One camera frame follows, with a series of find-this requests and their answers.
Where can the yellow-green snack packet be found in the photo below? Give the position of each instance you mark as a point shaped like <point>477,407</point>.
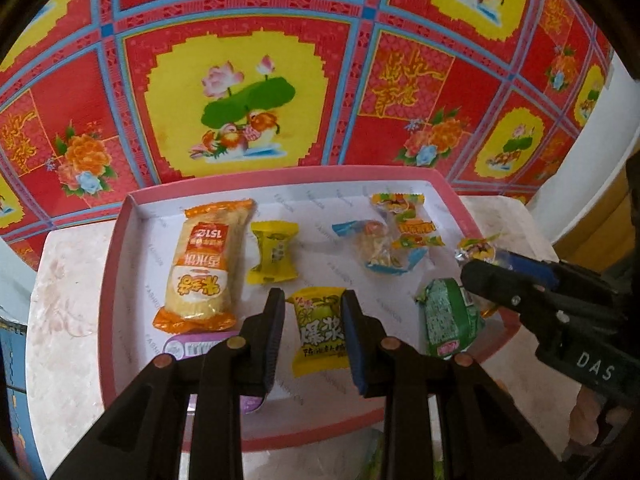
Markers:
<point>320,332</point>

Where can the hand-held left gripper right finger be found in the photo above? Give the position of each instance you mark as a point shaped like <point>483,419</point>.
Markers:
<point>355,355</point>

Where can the person's right hand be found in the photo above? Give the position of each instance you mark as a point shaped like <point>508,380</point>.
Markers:
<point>587,415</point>

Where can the blue-edged clear snack packet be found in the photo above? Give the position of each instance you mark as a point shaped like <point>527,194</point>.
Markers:
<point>382,250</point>

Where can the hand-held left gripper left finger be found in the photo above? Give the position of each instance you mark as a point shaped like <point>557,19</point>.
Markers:
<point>272,345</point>

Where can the red floral printed cloth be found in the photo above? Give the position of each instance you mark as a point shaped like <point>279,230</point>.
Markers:
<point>300,20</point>

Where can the small purple box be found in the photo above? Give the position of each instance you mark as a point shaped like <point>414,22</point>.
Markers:
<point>195,349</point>

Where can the small yellow candy packet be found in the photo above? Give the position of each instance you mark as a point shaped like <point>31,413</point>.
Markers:
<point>274,252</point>

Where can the green pea packet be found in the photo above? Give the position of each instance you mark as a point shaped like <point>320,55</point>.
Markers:
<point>375,465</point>

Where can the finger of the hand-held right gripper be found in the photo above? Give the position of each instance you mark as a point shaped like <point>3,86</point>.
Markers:
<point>535,267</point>
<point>495,285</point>

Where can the orange fruit candy packet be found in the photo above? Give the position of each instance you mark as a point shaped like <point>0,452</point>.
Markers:
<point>475,249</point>
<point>415,235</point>
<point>397,205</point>

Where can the pink cardboard box tray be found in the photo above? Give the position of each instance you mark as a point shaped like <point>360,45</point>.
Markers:
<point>320,220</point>

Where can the orange rice cracker packet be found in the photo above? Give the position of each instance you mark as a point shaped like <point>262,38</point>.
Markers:
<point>202,270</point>

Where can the blue painted cabinet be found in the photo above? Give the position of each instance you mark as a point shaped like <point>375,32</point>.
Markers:
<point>15,385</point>

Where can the green packet with red label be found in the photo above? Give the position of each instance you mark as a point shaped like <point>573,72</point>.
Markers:
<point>447,320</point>

